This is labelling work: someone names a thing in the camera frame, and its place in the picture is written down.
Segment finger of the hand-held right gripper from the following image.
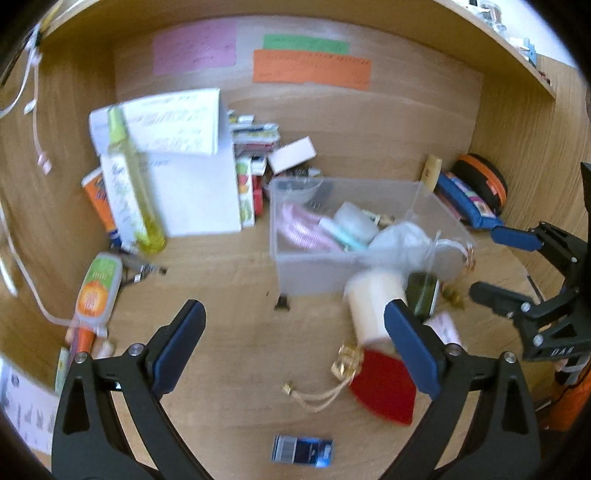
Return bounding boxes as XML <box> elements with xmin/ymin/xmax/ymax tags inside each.
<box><xmin>468</xmin><ymin>281</ymin><xmax>532</xmax><ymax>321</ymax></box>
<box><xmin>490</xmin><ymin>224</ymin><xmax>541</xmax><ymax>252</ymax></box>

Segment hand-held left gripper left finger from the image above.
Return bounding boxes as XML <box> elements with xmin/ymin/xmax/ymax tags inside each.
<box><xmin>52</xmin><ymin>299</ymin><xmax>207</xmax><ymax>480</ymax></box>

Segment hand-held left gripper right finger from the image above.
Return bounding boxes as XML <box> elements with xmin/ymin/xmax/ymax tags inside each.
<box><xmin>383</xmin><ymin>299</ymin><xmax>539</xmax><ymax>480</ymax></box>

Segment cream paper tag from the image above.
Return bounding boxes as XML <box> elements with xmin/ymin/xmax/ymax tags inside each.
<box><xmin>425</xmin><ymin>311</ymin><xmax>465</xmax><ymax>347</ymax></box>

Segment olive green gourd charm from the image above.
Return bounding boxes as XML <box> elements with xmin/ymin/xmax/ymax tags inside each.
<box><xmin>441</xmin><ymin>284</ymin><xmax>467</xmax><ymax>308</ymax></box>

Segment red felt pouch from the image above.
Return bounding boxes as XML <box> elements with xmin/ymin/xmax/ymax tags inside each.
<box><xmin>281</xmin><ymin>348</ymin><xmax>419</xmax><ymax>426</ymax></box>

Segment dark green bottle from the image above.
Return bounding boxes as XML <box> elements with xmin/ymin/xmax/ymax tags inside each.
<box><xmin>405</xmin><ymin>271</ymin><xmax>441</xmax><ymax>321</ymax></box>

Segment cream cylindrical jar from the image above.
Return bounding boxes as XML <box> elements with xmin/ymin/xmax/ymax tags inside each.
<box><xmin>344</xmin><ymin>268</ymin><xmax>409</xmax><ymax>349</ymax></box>

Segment gold foil ornament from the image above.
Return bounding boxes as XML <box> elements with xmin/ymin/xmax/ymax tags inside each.
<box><xmin>330</xmin><ymin>344</ymin><xmax>363</xmax><ymax>381</ymax></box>

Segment white drawstring pouch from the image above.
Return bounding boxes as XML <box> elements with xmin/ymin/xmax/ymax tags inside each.
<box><xmin>367</xmin><ymin>220</ymin><xmax>478</xmax><ymax>278</ymax></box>

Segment clear plastic storage box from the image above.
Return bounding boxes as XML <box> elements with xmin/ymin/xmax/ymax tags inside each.
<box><xmin>269</xmin><ymin>176</ymin><xmax>476</xmax><ymax>298</ymax></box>

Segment pink blue tube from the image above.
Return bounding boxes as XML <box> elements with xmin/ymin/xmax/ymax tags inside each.
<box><xmin>318</xmin><ymin>217</ymin><xmax>370</xmax><ymax>252</ymax></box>

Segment translucent white round container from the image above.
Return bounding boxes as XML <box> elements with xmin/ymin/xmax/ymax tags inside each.
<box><xmin>332</xmin><ymin>200</ymin><xmax>377</xmax><ymax>243</ymax></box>

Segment blue packet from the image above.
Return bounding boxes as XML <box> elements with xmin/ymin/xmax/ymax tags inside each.
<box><xmin>270</xmin><ymin>434</ymin><xmax>334</xmax><ymax>467</ymax></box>

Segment pink cable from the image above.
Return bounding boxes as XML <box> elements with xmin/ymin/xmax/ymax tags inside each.
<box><xmin>277</xmin><ymin>203</ymin><xmax>342</xmax><ymax>252</ymax></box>

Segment wooden desktop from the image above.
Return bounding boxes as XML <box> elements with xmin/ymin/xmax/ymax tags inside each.
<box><xmin>0</xmin><ymin>152</ymin><xmax>555</xmax><ymax>480</ymax></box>

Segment blue patchwork pouch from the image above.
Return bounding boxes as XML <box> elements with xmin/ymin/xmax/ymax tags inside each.
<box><xmin>436</xmin><ymin>171</ymin><xmax>504</xmax><ymax>230</ymax></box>

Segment black orange zip case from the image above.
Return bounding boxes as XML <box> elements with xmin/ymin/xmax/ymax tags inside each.
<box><xmin>450</xmin><ymin>153</ymin><xmax>509</xmax><ymax>215</ymax></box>

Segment green orange sanitizer bottle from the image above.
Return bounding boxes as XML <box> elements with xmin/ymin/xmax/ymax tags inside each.
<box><xmin>74</xmin><ymin>253</ymin><xmax>123</xmax><ymax>330</ymax></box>

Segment cream plastic tube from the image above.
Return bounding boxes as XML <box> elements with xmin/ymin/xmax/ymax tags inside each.
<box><xmin>421</xmin><ymin>154</ymin><xmax>441</xmax><ymax>195</ymax></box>

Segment white file holder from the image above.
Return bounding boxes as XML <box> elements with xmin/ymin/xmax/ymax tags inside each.
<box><xmin>90</xmin><ymin>108</ymin><xmax>243</xmax><ymax>238</ymax></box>

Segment yellow-green spray bottle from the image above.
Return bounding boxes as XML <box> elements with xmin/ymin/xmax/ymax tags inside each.
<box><xmin>100</xmin><ymin>105</ymin><xmax>167</xmax><ymax>254</ymax></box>

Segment white printed leaflet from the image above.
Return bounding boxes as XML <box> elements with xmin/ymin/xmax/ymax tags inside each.
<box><xmin>0</xmin><ymin>364</ymin><xmax>61</xmax><ymax>455</ymax></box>

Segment fruit print carton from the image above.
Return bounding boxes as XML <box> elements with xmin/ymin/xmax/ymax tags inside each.
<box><xmin>235</xmin><ymin>157</ymin><xmax>266</xmax><ymax>227</ymax></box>

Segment orange tube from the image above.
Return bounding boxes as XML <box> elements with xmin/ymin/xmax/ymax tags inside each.
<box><xmin>82</xmin><ymin>168</ymin><xmax>122</xmax><ymax>247</ymax></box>

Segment clear plastic bowl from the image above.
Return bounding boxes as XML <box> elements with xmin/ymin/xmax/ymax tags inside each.
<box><xmin>272</xmin><ymin>178</ymin><xmax>324</xmax><ymax>204</ymax></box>

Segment wooden shelf board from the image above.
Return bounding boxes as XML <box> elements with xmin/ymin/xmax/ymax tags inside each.
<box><xmin>41</xmin><ymin>0</ymin><xmax>557</xmax><ymax>97</ymax></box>

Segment small white box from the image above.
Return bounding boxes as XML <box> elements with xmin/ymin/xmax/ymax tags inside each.
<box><xmin>268</xmin><ymin>137</ymin><xmax>317</xmax><ymax>174</ymax></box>

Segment white handwritten paper sheet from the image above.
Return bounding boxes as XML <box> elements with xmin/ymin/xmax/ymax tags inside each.
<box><xmin>122</xmin><ymin>88</ymin><xmax>221</xmax><ymax>157</ymax></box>

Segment stack of books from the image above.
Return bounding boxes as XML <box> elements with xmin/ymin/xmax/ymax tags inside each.
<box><xmin>228</xmin><ymin>110</ymin><xmax>281</xmax><ymax>160</ymax></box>

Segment orange paper note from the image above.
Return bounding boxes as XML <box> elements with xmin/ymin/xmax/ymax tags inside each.
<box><xmin>252</xmin><ymin>49</ymin><xmax>372</xmax><ymax>92</ymax></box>

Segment green paper note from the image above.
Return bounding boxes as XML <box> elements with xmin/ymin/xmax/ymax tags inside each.
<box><xmin>263</xmin><ymin>34</ymin><xmax>350</xmax><ymax>55</ymax></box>

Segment pink paper note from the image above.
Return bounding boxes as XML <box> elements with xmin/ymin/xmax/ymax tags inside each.
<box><xmin>152</xmin><ymin>21</ymin><xmax>237</xmax><ymax>77</ymax></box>

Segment white charging cable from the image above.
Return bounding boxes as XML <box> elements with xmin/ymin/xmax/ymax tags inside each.
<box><xmin>0</xmin><ymin>208</ymin><xmax>79</xmax><ymax>328</ymax></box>

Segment pink-tipped white cable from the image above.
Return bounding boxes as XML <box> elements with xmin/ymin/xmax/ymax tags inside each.
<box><xmin>25</xmin><ymin>46</ymin><xmax>54</xmax><ymax>175</ymax></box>

